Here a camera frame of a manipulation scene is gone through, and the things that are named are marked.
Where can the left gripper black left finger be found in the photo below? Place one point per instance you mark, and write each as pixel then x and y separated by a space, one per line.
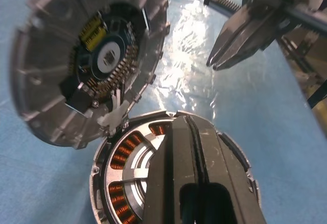
pixel 168 178

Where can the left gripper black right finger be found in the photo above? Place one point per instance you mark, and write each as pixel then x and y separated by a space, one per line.
pixel 224 162

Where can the silver spoked rotor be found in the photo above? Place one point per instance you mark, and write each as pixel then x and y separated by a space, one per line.
pixel 132 165

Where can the silver motor housing copper windings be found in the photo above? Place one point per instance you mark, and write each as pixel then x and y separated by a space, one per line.
pixel 116 157

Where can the silver round motor lid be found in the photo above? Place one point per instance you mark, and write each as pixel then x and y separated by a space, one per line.
pixel 46 55

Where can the blue plastic table cover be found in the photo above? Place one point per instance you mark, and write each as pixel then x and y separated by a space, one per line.
pixel 255 106

